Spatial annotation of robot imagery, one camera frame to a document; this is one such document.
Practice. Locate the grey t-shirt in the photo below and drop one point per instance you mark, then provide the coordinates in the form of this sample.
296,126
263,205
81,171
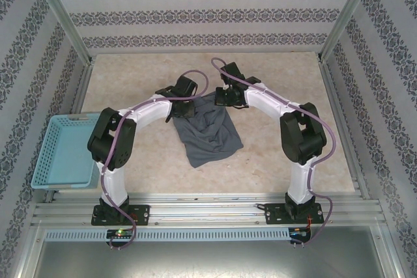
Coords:
208,138

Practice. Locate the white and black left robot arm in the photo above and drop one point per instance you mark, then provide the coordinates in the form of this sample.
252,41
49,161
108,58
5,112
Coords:
153,112

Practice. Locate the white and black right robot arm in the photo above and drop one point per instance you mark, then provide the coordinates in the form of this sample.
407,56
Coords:
299,134

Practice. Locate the light blue plastic basket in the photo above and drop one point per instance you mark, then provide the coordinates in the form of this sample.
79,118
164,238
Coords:
65,154

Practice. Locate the right controller board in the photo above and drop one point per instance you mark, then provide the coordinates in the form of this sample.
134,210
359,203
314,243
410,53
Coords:
298,231

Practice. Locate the grey metal panel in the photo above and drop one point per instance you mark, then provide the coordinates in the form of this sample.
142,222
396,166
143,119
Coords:
208,261

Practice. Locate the aluminium side rail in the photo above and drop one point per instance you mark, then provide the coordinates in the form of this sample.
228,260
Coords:
342,121
83,86

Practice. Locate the aluminium mounting rail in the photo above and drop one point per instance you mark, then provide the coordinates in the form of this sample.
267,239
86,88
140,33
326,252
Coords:
208,213

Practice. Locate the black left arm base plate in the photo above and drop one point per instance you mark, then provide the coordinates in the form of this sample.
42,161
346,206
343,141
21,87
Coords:
140,214

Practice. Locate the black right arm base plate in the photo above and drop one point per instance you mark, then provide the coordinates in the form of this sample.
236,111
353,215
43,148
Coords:
277,213

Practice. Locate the aluminium frame post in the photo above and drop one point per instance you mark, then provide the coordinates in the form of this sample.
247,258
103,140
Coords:
62,14
352,14

